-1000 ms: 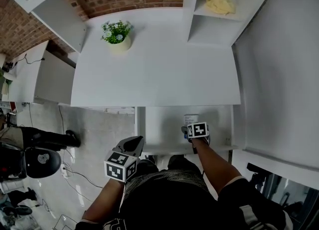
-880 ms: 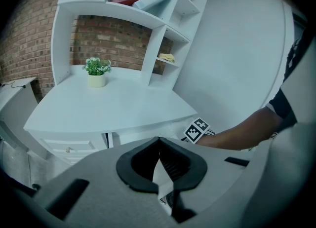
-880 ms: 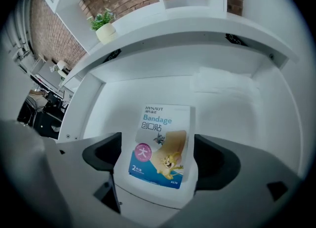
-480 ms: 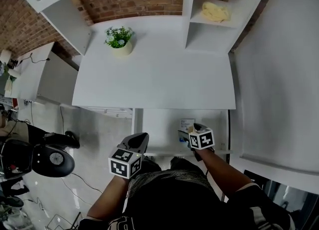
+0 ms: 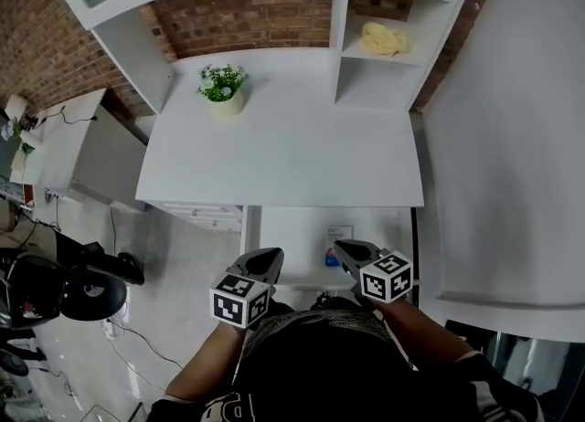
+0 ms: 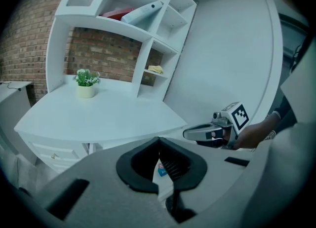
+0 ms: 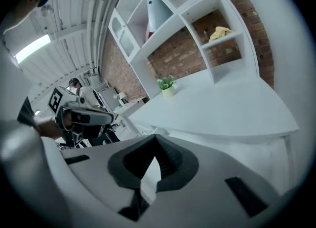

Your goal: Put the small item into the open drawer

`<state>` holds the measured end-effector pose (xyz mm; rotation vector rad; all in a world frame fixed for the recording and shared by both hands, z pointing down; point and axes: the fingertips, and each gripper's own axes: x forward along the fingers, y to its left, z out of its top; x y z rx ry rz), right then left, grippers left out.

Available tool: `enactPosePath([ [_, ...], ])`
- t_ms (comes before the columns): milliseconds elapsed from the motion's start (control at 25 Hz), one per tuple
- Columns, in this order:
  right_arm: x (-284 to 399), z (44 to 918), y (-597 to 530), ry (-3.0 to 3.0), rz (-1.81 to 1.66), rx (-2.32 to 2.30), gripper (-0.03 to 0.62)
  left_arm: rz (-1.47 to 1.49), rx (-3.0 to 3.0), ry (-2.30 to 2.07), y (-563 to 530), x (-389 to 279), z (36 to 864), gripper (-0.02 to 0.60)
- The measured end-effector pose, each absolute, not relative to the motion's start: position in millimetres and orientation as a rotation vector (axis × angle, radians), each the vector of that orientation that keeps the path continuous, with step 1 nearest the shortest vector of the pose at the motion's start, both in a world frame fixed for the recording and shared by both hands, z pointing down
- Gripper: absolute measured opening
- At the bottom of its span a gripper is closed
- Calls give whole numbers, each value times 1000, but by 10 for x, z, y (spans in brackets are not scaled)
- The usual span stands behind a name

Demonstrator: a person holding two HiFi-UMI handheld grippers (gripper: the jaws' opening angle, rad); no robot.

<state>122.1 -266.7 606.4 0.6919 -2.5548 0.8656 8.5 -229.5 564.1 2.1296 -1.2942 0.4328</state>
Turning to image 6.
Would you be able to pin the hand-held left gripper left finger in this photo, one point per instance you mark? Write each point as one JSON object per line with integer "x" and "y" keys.
{"x": 103, "y": 192}

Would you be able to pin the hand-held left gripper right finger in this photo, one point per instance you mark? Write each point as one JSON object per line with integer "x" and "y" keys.
{"x": 217, "y": 172}

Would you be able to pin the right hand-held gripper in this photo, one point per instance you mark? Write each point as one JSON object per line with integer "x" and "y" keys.
{"x": 237, "y": 118}

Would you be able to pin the small blue white box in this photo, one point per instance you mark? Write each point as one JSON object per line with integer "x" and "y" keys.
{"x": 161, "y": 171}

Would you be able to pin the wide white desk drawer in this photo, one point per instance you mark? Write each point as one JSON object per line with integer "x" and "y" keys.
{"x": 163, "y": 187}

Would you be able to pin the person's right forearm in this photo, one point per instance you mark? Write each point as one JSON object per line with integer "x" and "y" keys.
{"x": 251, "y": 135}

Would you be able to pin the small white side drawer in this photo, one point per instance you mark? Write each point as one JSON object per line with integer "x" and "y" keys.
{"x": 60, "y": 167}
{"x": 54, "y": 150}

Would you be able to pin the white desk with hutch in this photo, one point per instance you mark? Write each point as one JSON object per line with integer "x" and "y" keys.
{"x": 103, "y": 118}

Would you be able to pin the yellow cloth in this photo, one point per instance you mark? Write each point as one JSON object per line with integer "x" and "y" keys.
{"x": 156, "y": 69}

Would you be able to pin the potted plant in cream pot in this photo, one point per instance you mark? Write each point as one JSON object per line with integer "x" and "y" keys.
{"x": 86, "y": 91}

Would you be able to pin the small white side table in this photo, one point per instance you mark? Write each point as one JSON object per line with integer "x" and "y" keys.
{"x": 12, "y": 108}

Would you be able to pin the red book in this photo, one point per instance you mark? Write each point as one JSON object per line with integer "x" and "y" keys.
{"x": 116, "y": 13}

